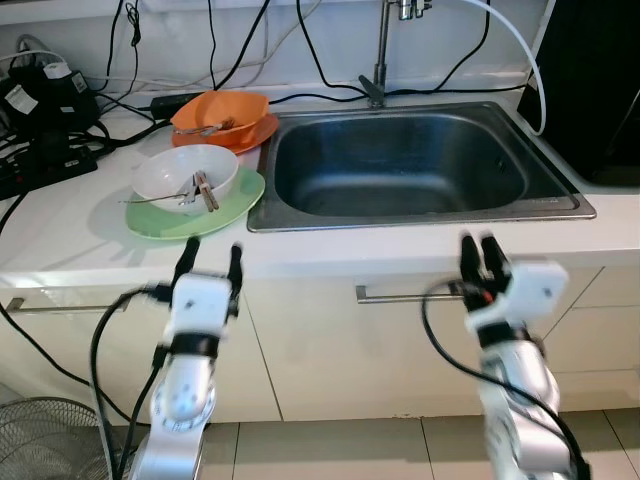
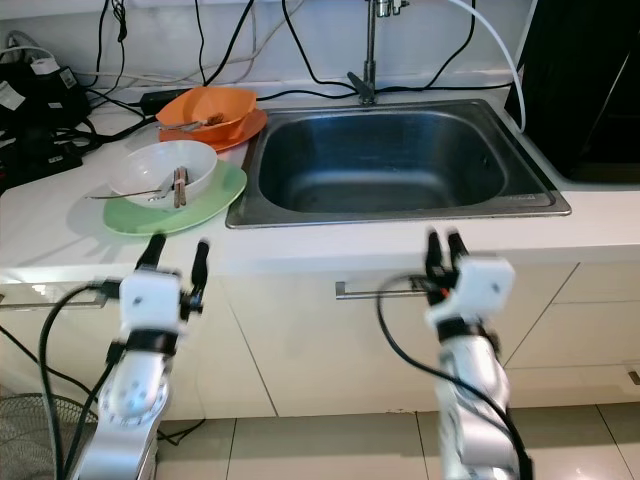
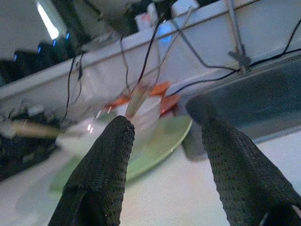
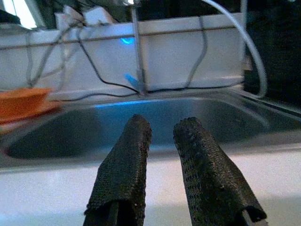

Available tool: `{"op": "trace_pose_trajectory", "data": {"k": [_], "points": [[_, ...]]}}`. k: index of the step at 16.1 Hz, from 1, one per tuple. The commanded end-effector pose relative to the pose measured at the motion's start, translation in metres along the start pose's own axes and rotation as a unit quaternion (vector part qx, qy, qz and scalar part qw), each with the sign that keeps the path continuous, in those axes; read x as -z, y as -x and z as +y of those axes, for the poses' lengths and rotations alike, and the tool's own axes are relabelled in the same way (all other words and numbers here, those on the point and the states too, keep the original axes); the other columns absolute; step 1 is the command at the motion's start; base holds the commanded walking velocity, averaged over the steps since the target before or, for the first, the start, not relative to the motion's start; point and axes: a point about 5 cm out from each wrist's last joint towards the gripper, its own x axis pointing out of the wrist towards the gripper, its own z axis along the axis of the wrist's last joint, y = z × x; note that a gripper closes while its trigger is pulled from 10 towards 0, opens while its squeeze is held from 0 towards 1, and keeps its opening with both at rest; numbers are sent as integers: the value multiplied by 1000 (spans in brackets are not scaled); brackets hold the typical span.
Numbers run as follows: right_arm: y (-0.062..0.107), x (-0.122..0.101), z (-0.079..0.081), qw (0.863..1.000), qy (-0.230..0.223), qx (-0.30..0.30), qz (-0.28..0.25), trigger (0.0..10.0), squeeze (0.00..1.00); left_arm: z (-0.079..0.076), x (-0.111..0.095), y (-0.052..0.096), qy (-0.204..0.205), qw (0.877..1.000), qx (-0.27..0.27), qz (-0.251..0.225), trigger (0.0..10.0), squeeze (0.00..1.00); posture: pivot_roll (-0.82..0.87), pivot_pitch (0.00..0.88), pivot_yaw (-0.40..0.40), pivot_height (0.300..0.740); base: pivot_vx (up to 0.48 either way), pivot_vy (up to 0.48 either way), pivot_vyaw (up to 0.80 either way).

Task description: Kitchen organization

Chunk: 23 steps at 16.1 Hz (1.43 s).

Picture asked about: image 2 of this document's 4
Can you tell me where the long metal spoon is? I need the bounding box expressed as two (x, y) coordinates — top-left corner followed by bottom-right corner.
(85, 188), (173, 201)

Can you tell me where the light green plate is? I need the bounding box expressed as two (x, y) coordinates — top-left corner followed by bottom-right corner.
(102, 160), (249, 236)

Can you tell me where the white bowl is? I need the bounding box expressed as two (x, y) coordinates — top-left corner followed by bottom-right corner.
(108, 140), (219, 209)

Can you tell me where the stainless steel kitchen sink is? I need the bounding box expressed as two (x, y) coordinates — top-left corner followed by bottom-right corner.
(226, 98), (572, 229)

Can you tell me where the white kitchen base cabinet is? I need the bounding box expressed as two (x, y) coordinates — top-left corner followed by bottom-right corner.
(0, 258), (640, 421)

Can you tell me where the short metal spoon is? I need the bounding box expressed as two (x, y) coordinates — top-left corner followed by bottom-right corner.
(163, 115), (226, 134)

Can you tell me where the orange plastic plate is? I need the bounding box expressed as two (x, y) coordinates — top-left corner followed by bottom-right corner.
(157, 108), (269, 151)

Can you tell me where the black power strip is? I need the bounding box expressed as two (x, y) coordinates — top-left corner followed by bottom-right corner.
(0, 140), (83, 193)

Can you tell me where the small black power brick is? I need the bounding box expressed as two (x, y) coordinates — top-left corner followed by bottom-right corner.
(140, 88), (191, 109)

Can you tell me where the orange plastic bowl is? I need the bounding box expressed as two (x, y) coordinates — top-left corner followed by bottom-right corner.
(157, 86), (259, 131)

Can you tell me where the steel sink faucet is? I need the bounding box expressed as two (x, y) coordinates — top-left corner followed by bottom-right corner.
(347, 0), (411, 106)

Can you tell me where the large black power adapter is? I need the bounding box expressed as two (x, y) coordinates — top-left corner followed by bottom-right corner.
(0, 55), (91, 126)

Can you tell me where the black appliance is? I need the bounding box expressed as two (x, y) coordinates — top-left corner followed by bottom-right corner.
(505, 0), (640, 183)

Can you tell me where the grey floor fan grille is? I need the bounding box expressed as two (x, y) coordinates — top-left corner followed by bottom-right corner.
(0, 393), (83, 480)

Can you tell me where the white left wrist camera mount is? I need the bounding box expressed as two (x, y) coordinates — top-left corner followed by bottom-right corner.
(118, 270), (193, 339)

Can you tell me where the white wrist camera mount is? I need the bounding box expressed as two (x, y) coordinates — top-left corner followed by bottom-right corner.
(118, 270), (193, 339)
(425, 257), (517, 326)

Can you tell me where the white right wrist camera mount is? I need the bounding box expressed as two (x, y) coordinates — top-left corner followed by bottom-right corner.
(425, 257), (517, 326)

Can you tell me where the steel cabinet handle bar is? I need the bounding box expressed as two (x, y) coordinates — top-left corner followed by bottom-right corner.
(335, 280), (433, 300)
(0, 290), (86, 309)

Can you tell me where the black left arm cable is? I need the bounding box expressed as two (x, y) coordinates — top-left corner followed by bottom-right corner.
(40, 283), (126, 480)

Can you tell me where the black power strip cord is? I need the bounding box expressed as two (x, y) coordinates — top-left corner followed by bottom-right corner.
(0, 325), (101, 401)

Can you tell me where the white faucet hose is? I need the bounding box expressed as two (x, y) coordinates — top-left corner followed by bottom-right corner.
(445, 0), (528, 131)

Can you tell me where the black wall cable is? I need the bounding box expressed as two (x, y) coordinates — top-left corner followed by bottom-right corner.
(280, 0), (356, 97)
(375, 0), (477, 96)

